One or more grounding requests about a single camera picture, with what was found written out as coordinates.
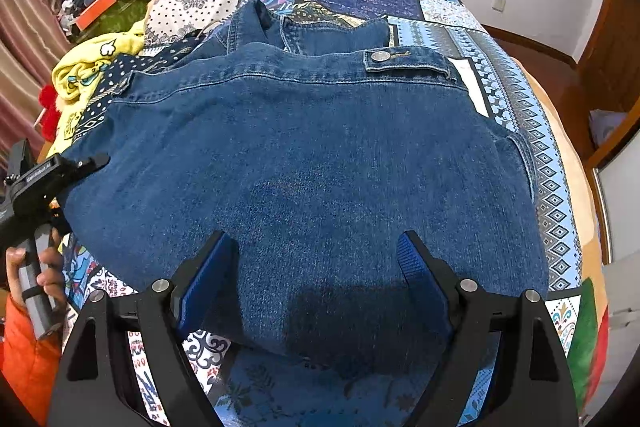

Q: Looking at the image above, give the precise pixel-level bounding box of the orange box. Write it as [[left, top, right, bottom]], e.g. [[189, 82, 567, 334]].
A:
[[74, 0, 118, 31]]

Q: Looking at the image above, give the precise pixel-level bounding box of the orange bed sheet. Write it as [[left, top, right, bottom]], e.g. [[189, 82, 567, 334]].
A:
[[514, 57, 602, 285]]

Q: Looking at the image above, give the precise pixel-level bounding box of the brown wooden door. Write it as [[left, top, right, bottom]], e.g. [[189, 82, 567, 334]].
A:
[[575, 0, 640, 170]]

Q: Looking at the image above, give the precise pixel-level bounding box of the red plush toy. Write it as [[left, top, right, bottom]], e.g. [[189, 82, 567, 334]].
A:
[[39, 84, 64, 144]]

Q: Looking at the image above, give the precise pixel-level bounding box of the person's left hand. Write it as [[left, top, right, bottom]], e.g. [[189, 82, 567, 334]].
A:
[[6, 247, 67, 310]]

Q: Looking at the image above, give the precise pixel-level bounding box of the green patterned cloth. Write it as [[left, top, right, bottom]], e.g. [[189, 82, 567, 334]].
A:
[[69, 0, 153, 45]]

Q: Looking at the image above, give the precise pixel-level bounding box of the striped red curtain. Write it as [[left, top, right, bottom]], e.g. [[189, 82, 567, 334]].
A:
[[0, 0, 68, 158]]

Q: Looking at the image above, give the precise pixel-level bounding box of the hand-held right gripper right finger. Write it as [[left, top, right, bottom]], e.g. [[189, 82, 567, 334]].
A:
[[396, 230, 574, 427]]

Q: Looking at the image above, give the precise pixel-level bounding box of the yellow cartoon blanket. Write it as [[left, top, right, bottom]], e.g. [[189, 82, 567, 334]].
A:
[[52, 19, 147, 154]]

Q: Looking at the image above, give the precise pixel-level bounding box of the light bag on floor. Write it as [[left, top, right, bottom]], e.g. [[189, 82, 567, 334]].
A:
[[589, 108, 628, 144]]

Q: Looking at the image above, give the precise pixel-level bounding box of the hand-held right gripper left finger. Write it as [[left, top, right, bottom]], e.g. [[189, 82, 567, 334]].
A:
[[49, 231, 239, 427]]

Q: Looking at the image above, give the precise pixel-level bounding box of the person's left forearm orange sleeve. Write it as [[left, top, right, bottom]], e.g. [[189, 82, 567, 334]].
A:
[[0, 294, 67, 426]]

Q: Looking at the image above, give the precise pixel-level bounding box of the green and red cloth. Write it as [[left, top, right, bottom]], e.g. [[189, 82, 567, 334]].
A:
[[566, 276, 610, 414]]

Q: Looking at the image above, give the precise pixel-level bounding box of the blue denim jacket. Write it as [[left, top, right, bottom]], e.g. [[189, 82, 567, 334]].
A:
[[61, 0, 552, 380]]

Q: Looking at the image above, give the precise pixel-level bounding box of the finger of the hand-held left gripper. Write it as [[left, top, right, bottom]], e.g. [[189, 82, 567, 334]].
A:
[[74, 154, 109, 174]]

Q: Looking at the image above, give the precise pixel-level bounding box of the navy polka dot cloth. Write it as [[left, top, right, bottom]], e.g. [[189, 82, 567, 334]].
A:
[[74, 36, 203, 142]]

